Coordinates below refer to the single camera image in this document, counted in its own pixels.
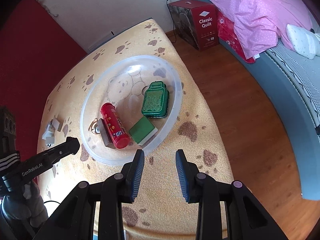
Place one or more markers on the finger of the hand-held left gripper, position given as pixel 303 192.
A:
pixel 65 148

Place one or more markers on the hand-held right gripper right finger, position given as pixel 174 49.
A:
pixel 181 175

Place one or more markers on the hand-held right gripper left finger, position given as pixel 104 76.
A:
pixel 138 172

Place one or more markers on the white plug adapter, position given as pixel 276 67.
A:
pixel 50 128

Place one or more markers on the brown wood block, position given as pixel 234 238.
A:
pixel 106 138

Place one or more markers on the green white tile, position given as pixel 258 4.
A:
pixel 141 128

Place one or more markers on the red candy tube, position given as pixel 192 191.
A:
pixel 113 125

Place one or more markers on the green jar-shaped tin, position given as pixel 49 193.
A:
pixel 153 102

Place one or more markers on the clear plastic bowl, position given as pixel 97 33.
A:
pixel 125 67

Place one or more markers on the red floral cloth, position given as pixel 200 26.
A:
pixel 227 32

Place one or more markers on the red quilt carton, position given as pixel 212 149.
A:
pixel 205 25

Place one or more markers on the grey white mattress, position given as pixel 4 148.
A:
pixel 300 80

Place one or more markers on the pink dotted quilt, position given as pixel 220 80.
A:
pixel 255 12

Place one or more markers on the white dotted pillow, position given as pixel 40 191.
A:
pixel 300 40

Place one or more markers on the white wall panel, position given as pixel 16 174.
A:
pixel 100 43

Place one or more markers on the grey blue bed frame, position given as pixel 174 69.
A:
pixel 275 80

